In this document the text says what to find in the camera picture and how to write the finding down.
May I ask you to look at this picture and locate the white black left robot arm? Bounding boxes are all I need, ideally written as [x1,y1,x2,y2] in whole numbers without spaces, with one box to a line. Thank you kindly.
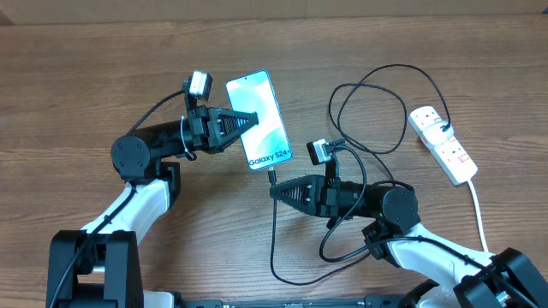
[46,106,259,307]

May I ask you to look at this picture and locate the Galaxy S24 smartphone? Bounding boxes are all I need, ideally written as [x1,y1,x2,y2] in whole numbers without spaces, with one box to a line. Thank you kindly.
[225,69,293,171]

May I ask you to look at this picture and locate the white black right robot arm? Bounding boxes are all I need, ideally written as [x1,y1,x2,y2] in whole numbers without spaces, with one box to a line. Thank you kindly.
[270,175,547,307]

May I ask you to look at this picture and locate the white power strip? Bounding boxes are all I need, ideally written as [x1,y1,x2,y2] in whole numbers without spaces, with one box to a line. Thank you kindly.
[408,106,478,185]

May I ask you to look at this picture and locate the cardboard backdrop panel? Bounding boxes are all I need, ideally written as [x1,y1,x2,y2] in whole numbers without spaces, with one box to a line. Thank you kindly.
[1,0,547,26]

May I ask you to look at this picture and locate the white power strip cord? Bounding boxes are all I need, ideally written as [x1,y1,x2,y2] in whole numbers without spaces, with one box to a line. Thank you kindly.
[466,179,490,253]

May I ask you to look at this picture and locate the white USB charger plug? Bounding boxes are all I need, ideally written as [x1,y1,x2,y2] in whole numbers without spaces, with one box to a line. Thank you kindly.
[421,121,455,149]

